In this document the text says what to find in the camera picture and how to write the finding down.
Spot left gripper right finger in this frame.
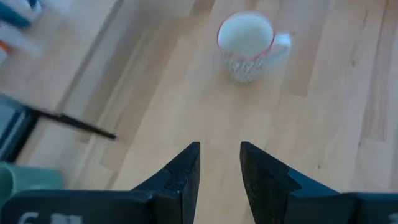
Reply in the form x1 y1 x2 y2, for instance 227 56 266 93
239 141 340 224

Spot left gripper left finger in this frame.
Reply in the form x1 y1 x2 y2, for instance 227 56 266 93
132 141 201 224

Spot green mug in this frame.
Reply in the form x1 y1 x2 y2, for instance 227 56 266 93
0 161 65 208

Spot white floral patterned mug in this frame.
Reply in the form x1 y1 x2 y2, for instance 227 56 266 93
216 11 293 84

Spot blue mug white handle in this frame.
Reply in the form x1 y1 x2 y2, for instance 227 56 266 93
0 0 43 30

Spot wooden shelf riser black legs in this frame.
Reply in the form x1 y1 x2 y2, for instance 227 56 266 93
7 105 118 164

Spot black aluminium table frame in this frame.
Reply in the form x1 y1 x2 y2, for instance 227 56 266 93
0 95 30 162

